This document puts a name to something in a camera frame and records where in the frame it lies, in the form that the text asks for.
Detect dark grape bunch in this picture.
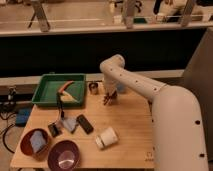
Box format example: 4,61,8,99
103,91,117,105

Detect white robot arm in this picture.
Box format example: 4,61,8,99
100,54,209,171

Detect purple bowl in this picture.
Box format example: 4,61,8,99
47,140,80,171

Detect brown bowl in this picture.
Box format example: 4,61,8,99
20,128,51,161

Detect small metal cup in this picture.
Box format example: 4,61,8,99
89,82,99,95

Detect blue plastic cup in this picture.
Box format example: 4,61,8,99
117,83,126,94

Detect green plastic tray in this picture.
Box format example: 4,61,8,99
32,73,86,107

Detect black remote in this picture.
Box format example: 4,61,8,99
77,114,94,134

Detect grey blue cloth piece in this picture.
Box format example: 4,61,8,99
62,118,78,133

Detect small black block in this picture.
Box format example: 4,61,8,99
48,123,60,137

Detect blue box beside table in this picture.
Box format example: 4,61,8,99
15,108,31,127

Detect black handled utensil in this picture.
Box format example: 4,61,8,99
56,92,64,119

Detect black cables on floor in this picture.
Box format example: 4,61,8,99
0,99,18,154

